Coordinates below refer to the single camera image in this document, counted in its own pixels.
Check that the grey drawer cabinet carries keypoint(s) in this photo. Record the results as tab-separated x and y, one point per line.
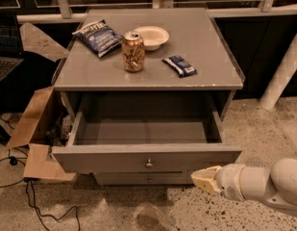
192	35

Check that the black laptop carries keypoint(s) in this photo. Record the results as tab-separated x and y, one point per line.
11	48

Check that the grey drawer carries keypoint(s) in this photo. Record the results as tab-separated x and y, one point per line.
144	178
145	132

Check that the grey top drawer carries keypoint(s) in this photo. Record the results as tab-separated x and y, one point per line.
145	132

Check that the open cardboard box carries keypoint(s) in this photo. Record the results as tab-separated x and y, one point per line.
43	109

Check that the small blue snack packet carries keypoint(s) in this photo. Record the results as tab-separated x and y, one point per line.
181	66

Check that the white railing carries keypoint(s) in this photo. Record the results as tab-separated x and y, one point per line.
167	4

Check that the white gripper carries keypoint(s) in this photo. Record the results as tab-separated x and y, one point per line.
229	180

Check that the grey bottom drawer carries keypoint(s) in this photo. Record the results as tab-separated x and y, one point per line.
144	178

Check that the round floor drain cover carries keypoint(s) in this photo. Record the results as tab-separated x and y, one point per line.
148	219

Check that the gold drink can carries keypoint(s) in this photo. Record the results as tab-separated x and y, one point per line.
133	52

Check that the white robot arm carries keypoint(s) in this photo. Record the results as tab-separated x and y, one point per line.
275	186

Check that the white paper bowl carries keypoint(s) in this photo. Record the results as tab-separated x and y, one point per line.
154	37

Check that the blue chip bag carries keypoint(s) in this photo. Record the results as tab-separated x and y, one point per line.
99	37

